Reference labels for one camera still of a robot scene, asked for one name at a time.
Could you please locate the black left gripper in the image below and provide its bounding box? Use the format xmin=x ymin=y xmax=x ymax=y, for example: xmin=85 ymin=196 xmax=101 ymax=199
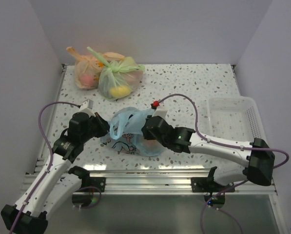
xmin=80 ymin=112 xmax=114 ymax=143

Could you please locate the blue printed plastic bag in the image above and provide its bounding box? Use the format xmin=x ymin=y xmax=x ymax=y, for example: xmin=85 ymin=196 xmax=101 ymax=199
xmin=100 ymin=107 xmax=165 ymax=157

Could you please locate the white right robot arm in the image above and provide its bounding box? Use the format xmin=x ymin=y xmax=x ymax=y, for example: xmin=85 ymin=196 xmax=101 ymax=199
xmin=141 ymin=116 xmax=275 ymax=192

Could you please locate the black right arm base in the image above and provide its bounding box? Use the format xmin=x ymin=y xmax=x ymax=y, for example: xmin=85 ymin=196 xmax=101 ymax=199
xmin=191 ymin=166 xmax=235 ymax=208

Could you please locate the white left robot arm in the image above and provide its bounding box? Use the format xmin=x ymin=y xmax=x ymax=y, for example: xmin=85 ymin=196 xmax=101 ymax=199
xmin=0 ymin=112 xmax=110 ymax=234

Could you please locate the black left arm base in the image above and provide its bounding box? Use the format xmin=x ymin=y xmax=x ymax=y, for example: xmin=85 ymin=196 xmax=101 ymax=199
xmin=71 ymin=177 xmax=106 ymax=210

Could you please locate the yellow fruit in green bag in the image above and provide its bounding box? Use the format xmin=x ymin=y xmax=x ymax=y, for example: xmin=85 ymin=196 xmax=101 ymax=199
xmin=110 ymin=85 xmax=131 ymax=99

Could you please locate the pink fruit in orange bag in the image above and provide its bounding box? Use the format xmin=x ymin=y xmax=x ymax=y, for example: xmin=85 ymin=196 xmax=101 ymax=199
xmin=79 ymin=74 xmax=96 ymax=87

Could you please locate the green knotted plastic bag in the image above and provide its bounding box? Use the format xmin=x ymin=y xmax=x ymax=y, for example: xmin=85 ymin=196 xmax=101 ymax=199
xmin=87 ymin=47 xmax=145 ymax=101

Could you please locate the orange knotted plastic bag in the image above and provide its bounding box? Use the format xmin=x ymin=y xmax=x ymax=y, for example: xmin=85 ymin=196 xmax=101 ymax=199
xmin=66 ymin=46 xmax=125 ymax=90

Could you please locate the clear plastic basket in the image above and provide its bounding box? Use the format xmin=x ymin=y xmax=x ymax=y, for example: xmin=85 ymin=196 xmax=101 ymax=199
xmin=207 ymin=96 xmax=267 ymax=141

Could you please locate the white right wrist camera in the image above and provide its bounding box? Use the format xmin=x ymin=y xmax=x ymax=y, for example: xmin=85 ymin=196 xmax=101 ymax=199
xmin=151 ymin=101 xmax=168 ymax=119

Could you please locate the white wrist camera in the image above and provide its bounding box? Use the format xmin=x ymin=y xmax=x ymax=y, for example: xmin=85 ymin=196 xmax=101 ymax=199
xmin=79 ymin=99 xmax=94 ymax=116
xmin=151 ymin=101 xmax=168 ymax=119

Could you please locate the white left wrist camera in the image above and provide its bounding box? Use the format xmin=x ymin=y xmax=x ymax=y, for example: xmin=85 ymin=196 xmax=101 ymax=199
xmin=79 ymin=99 xmax=94 ymax=116

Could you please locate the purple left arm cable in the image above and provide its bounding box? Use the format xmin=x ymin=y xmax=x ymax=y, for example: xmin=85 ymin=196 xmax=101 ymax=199
xmin=7 ymin=101 xmax=84 ymax=234

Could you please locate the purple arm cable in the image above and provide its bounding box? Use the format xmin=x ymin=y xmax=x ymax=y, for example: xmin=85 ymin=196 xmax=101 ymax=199
xmin=7 ymin=101 xmax=84 ymax=234
xmin=159 ymin=94 xmax=290 ymax=234

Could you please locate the aluminium front mounting rail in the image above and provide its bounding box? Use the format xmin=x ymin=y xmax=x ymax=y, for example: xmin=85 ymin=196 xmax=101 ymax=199
xmin=23 ymin=168 xmax=277 ymax=195

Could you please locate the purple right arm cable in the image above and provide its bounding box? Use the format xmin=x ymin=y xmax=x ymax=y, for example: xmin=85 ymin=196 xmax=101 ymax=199
xmin=159 ymin=94 xmax=290 ymax=234

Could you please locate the aluminium table edge rail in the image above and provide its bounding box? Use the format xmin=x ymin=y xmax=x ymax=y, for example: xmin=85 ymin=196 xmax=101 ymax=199
xmin=33 ymin=63 xmax=68 ymax=174

